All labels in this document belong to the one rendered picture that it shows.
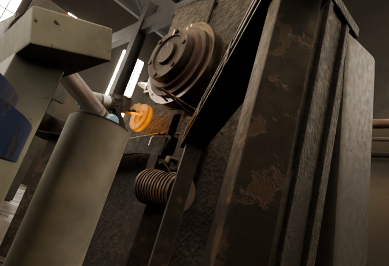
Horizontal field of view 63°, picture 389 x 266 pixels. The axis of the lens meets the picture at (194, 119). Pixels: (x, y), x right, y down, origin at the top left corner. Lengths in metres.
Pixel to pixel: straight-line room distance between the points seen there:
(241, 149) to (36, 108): 0.31
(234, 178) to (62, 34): 0.29
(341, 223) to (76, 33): 1.70
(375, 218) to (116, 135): 6.90
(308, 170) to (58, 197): 1.25
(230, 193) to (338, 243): 1.64
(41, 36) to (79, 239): 0.33
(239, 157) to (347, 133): 1.66
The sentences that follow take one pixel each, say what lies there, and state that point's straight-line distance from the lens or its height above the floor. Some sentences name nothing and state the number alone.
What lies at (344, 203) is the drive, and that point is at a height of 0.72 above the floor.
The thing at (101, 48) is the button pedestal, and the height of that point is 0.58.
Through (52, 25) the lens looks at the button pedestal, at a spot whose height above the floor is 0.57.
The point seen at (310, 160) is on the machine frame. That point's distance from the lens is 1.62.
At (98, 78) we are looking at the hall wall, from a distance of 12.62.
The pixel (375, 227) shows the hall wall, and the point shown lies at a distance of 7.28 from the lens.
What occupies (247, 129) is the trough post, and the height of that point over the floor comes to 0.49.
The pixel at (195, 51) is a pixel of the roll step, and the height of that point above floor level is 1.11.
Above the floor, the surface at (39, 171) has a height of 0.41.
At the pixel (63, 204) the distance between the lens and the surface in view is 0.57.
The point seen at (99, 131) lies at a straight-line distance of 0.58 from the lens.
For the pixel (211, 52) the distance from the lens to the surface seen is 1.46.
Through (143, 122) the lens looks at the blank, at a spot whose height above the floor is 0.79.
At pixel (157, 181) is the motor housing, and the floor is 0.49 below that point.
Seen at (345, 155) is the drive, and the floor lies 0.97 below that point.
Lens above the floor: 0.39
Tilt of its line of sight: 18 degrees up
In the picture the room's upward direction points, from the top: 17 degrees clockwise
